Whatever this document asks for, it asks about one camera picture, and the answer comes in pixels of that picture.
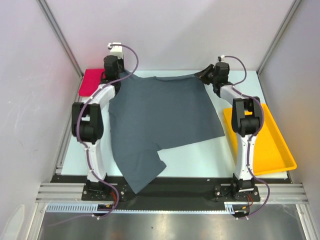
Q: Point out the aluminium frame post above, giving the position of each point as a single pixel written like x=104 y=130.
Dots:
x=53 y=23
x=279 y=34

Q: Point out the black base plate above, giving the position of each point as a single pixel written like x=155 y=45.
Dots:
x=163 y=193

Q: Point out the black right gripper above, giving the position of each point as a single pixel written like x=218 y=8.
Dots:
x=207 y=74

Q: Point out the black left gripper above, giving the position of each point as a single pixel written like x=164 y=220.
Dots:
x=121 y=61

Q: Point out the yellow plastic tray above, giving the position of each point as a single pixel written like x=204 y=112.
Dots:
x=271 y=153

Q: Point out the white cable duct right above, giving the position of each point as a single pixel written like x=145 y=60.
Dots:
x=237 y=207

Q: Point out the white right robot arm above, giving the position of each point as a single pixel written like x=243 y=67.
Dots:
x=247 y=119

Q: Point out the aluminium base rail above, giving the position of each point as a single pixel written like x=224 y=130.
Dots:
x=72 y=192

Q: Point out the folded red t-shirt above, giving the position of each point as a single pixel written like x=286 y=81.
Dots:
x=90 y=82

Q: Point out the aluminium frame post left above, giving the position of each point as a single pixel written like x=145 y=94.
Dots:
x=53 y=23

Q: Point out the aluminium frame post right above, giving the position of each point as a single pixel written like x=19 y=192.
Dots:
x=279 y=34

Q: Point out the white cable duct left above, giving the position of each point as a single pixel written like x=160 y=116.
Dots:
x=79 y=207

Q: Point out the grey t-shirt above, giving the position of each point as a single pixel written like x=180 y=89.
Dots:
x=151 y=114

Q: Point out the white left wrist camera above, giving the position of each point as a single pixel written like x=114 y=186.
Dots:
x=116 y=49

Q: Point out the white cable duct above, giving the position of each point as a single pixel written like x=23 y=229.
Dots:
x=237 y=207
x=79 y=207

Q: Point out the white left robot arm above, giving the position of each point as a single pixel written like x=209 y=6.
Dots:
x=98 y=88

